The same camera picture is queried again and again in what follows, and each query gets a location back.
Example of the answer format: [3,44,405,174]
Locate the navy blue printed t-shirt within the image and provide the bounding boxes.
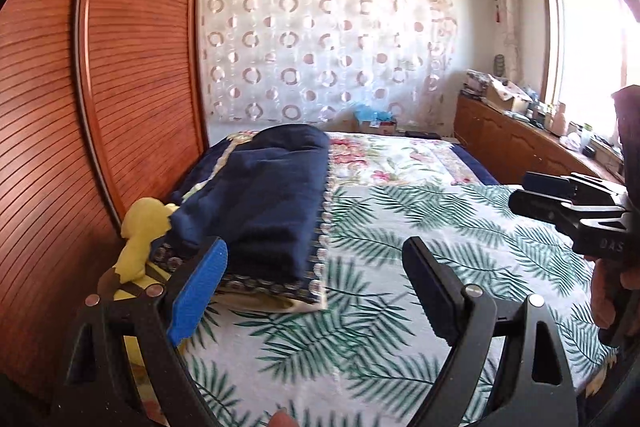
[167,123,332,285]

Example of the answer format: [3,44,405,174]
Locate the right hand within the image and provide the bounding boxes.
[591,259,640,329]

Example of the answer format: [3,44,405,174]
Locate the left hand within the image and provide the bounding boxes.
[268,410,298,427]

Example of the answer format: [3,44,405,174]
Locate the wooden sideboard cabinet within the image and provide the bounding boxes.
[454,95,617,184]

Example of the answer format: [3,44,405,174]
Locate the floral leaf bed quilt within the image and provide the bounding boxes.
[181,132,615,426]

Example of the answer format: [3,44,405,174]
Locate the yellow plush toy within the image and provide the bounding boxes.
[113,197,178,300]

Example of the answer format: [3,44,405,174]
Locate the brown patterned pillow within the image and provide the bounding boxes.
[146,133,338,312]

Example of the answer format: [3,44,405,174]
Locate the cardboard box on sideboard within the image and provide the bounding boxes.
[486,76,532,114]

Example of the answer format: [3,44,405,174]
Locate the wooden framed window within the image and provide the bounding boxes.
[542,0,639,142]

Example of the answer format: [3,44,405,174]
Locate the navy blue blanket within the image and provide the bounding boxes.
[169,131,498,206]

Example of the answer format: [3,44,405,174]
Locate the blue item behind bed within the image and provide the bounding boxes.
[354,104,397,135]

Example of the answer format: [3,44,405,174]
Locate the wooden louvered wardrobe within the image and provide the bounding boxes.
[1,0,207,399]

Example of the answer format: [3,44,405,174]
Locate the sheer circle pattern curtain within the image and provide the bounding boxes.
[198,0,458,130]

